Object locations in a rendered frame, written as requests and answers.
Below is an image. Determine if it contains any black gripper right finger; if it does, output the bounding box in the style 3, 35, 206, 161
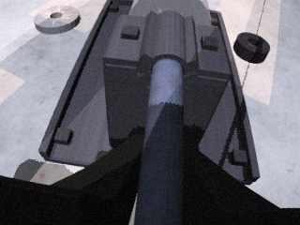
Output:
183, 140, 300, 225

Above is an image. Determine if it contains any grey ring-shaped disc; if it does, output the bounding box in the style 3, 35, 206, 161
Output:
34, 5, 80, 35

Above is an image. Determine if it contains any grey metal shaft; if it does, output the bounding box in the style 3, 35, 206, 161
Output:
134, 59, 184, 225

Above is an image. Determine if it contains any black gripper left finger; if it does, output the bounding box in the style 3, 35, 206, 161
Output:
0, 134, 143, 225

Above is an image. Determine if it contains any dark grey ring spacer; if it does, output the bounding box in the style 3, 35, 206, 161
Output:
232, 33, 270, 64

